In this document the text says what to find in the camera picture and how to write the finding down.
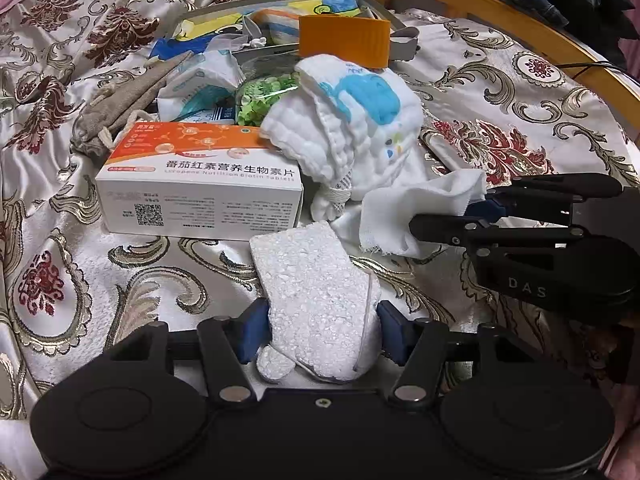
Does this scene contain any person's pink clothing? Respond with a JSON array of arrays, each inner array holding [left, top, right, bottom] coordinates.
[[610, 375, 640, 463]]

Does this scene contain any bag of green beads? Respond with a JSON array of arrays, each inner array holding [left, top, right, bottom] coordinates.
[[234, 60, 306, 128]]

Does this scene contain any white fuzzy sock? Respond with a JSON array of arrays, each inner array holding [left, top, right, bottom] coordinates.
[[249, 220, 383, 386]]

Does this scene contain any wooden bed frame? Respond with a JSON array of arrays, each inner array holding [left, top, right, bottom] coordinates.
[[295, 0, 640, 126]]

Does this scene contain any dark jacket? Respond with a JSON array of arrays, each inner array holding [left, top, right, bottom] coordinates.
[[530, 0, 640, 68]]

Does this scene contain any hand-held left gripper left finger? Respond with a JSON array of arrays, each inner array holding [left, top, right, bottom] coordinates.
[[107, 297, 271, 407]]

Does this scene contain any white and orange medicine box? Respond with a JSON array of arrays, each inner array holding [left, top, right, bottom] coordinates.
[[95, 121, 304, 237]]

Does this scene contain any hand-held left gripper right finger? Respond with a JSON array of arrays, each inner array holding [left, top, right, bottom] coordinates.
[[376, 300, 538, 407]]

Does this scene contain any striped cloth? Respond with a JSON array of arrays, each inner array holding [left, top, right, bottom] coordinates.
[[252, 7, 301, 43]]

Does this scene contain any white gauze cloth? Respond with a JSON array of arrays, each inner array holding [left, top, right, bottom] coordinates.
[[330, 169, 488, 256]]

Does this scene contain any floral satin bedspread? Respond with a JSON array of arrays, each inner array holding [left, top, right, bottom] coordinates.
[[0, 0, 640, 461]]

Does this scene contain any white and blue tissue packet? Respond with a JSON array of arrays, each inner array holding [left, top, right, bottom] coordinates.
[[157, 51, 246, 123]]

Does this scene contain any grey burlap pouch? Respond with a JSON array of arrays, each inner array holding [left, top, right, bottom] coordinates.
[[75, 51, 193, 155]]

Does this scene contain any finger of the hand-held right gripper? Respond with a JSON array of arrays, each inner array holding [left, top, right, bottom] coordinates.
[[467, 173, 623, 222], [409, 214, 591, 257]]

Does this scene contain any white cloth with blue print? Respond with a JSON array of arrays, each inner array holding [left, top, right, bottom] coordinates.
[[260, 55, 425, 221]]

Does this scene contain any black cable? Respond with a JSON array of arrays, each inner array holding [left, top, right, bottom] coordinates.
[[560, 61, 633, 81]]

